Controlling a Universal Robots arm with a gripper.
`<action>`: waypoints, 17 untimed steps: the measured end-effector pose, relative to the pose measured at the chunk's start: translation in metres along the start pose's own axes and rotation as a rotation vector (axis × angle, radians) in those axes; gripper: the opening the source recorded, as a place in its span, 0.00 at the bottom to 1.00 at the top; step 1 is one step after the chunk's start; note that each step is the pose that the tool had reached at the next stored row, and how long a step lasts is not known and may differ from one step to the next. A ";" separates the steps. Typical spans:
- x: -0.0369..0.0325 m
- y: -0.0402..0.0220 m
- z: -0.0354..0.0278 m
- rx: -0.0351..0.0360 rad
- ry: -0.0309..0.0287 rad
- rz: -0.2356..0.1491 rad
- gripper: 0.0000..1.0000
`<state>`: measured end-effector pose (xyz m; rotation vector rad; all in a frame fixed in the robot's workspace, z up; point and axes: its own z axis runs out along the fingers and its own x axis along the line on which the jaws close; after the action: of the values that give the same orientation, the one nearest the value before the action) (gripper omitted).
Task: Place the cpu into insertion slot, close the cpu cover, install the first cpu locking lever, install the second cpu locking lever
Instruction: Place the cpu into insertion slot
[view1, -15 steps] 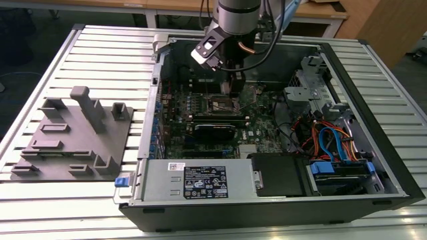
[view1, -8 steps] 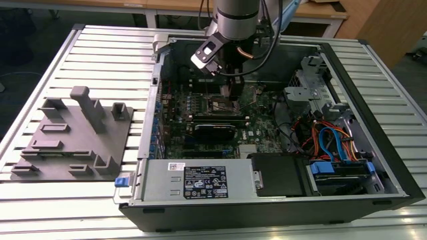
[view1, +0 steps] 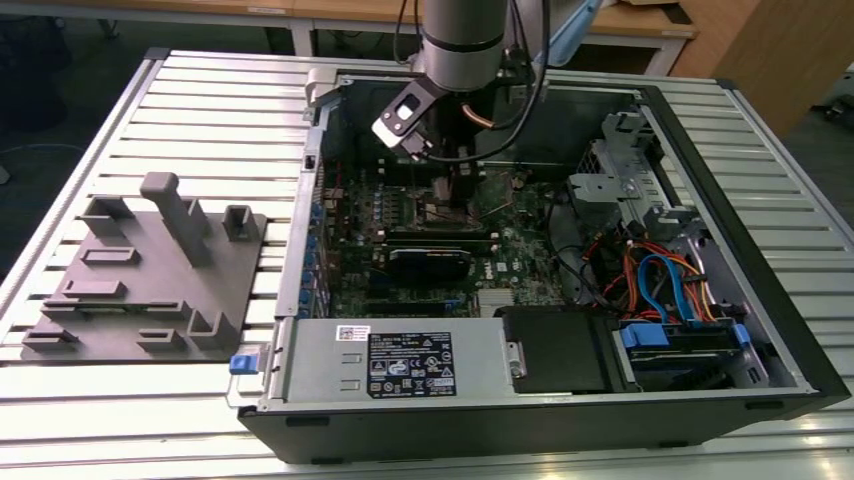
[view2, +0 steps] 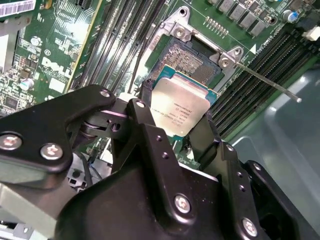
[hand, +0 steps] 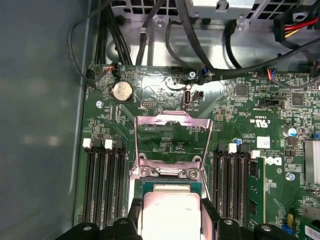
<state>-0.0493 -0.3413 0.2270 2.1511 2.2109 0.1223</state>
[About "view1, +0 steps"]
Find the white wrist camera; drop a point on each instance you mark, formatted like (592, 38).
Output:
(403, 110)

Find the grey plastic case latch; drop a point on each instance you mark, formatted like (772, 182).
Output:
(319, 82)

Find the wooden desk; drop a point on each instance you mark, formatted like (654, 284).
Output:
(201, 4)
(641, 22)

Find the silver chipset heatsink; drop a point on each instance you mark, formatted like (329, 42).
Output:
(497, 301)

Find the blue plastic latch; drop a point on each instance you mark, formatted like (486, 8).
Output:
(242, 365)

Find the hard disk in blue carrier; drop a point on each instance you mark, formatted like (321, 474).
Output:
(688, 362)

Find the green motherboard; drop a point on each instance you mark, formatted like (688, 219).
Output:
(528, 255)

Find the black graphics card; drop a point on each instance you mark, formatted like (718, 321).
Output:
(427, 267)

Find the black clip RAM slot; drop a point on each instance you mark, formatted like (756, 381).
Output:
(401, 169)
(401, 178)

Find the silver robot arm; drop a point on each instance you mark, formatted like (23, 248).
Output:
(461, 45)

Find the black PC case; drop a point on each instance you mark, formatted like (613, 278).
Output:
(467, 435)

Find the CPU socket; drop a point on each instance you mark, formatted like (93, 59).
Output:
(423, 222)

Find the black plastic bay cover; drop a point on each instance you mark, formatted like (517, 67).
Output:
(561, 350)

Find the grey power supply unit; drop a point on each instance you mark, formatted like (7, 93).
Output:
(314, 350)

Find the silver CPU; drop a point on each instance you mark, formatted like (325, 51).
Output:
(442, 190)

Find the metal drive cage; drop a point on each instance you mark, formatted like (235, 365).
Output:
(601, 192)

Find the grey floor equipment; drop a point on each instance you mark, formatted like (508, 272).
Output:
(842, 102)

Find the metal locking lever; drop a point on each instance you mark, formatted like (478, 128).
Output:
(414, 177)
(497, 209)

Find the grey parts rack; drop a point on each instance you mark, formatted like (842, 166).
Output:
(167, 300)

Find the black expansion slot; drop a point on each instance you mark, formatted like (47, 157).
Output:
(401, 308)

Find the wooden cabinet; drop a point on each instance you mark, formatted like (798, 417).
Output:
(781, 50)

